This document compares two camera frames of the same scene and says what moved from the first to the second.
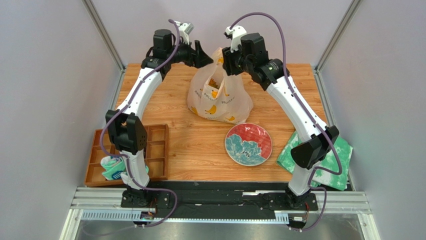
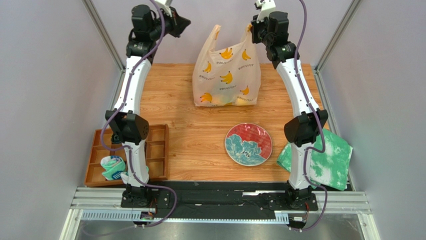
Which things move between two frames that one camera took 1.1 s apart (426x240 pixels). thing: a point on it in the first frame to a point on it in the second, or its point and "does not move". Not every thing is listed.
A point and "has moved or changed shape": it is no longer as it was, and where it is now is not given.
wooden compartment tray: (156, 155) does not move
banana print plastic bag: (213, 95) has moved or changed shape
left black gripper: (196, 58) to (178, 24)
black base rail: (192, 199) does not move
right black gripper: (229, 59) to (254, 29)
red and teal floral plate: (248, 144) does not move
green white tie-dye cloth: (338, 182) does not move
